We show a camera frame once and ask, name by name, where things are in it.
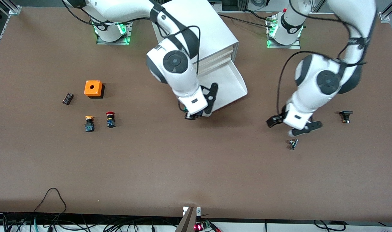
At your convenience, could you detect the green push button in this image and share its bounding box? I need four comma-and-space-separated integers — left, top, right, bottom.
184, 107, 203, 117

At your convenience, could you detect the black push button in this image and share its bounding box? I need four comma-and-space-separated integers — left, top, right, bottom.
339, 110, 354, 124

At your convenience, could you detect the orange box with hole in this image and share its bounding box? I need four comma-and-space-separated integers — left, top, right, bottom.
84, 80, 105, 99

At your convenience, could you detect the circuit board with red light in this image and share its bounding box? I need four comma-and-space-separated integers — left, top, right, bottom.
194, 220, 213, 232

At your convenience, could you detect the aluminium table corner profile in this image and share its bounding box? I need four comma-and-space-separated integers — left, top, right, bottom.
0, 0, 22, 15
378, 0, 392, 23

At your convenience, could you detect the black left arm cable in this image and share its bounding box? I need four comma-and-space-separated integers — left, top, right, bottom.
276, 0, 370, 118

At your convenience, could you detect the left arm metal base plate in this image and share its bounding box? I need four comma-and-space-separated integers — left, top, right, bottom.
266, 16, 301, 50

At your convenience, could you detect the black cable on table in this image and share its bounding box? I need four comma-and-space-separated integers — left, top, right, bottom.
217, 12, 275, 29

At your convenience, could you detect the brown camera mount beam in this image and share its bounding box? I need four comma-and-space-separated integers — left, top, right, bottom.
175, 206, 196, 232

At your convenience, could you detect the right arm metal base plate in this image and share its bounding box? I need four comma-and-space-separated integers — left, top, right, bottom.
96, 21, 134, 45

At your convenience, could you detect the black looped cable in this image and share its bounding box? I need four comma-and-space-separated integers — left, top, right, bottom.
33, 188, 67, 215

